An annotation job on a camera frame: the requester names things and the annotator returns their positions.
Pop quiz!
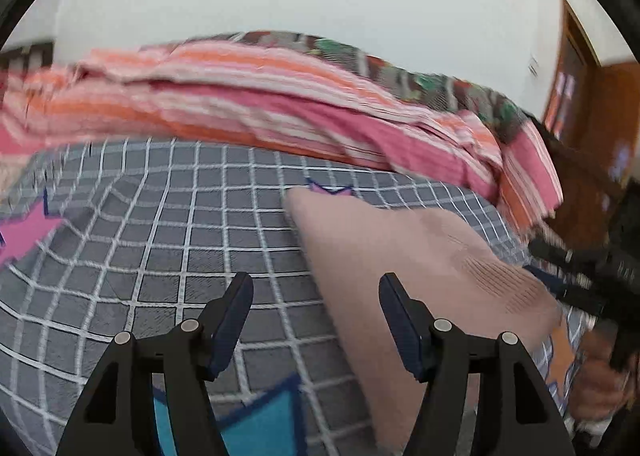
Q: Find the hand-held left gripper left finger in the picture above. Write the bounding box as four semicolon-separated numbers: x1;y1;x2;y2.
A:
55;272;255;456

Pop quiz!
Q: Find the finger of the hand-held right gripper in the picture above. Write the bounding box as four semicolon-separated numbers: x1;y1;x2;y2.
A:
552;281;610;319
527;236;608;269

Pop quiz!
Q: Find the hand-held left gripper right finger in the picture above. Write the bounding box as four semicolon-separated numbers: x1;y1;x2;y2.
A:
378;273;576;456

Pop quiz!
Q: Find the pink knitted sweater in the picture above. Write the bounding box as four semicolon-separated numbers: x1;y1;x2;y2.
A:
282;186;563;454

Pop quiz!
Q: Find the person's right hand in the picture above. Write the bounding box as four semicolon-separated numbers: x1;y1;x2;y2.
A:
567;323;638;437

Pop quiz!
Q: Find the grey checked star bedsheet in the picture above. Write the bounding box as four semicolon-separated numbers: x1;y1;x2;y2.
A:
0;138;601;456

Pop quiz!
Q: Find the brown wooden door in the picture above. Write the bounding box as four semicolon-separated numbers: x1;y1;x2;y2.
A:
542;0;640;187

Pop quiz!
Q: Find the floral patchwork blanket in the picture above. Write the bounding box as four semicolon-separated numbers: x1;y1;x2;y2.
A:
235;30;536;144

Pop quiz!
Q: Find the pink orange striped quilt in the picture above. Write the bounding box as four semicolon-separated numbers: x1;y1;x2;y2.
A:
0;33;565;231

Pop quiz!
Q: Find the pale floral sheet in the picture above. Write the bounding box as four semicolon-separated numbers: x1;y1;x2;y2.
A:
0;156;38;204

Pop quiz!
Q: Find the dark wooden headboard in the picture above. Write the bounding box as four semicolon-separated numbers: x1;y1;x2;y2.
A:
0;38;56;71

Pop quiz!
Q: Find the dark wooden bed frame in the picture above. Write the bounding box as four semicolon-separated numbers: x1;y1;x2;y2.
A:
530;116;626;247

